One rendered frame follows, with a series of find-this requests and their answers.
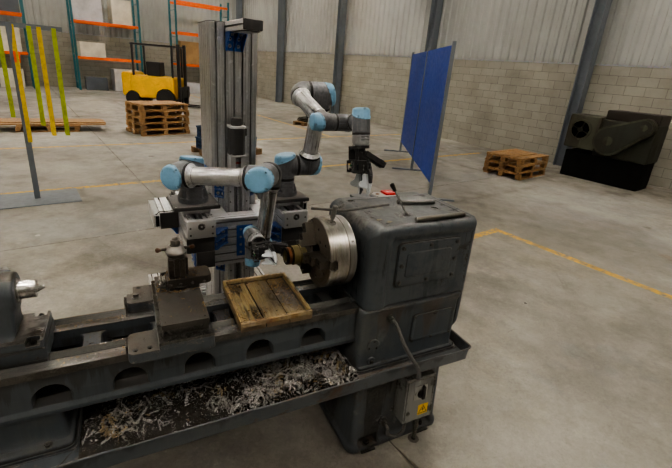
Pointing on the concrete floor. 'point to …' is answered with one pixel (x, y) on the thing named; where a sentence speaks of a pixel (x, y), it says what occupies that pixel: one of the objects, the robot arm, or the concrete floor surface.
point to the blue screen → (426, 108)
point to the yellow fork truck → (136, 83)
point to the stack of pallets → (156, 117)
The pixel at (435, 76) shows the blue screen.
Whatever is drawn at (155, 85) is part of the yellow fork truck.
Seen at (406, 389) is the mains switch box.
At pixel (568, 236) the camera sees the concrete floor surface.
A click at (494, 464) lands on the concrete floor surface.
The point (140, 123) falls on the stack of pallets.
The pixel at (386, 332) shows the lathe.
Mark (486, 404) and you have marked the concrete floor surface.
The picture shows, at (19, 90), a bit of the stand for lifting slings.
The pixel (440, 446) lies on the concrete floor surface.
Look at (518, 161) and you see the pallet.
